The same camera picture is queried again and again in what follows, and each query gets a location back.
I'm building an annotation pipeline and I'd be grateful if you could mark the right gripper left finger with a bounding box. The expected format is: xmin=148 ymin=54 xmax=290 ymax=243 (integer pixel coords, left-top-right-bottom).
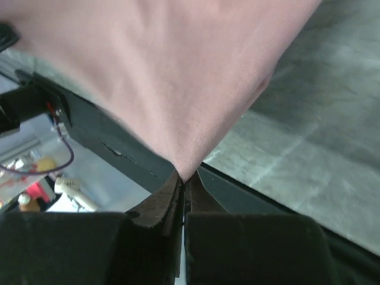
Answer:
xmin=1 ymin=172 xmax=182 ymax=284

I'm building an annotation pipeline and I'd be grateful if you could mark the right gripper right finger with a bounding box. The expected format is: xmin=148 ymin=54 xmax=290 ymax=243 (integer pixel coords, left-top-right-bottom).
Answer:
xmin=184 ymin=173 xmax=335 ymax=284

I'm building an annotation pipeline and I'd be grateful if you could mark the dusty pink t shirt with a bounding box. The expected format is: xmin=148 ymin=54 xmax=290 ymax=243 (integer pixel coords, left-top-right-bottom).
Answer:
xmin=1 ymin=1 xmax=319 ymax=180

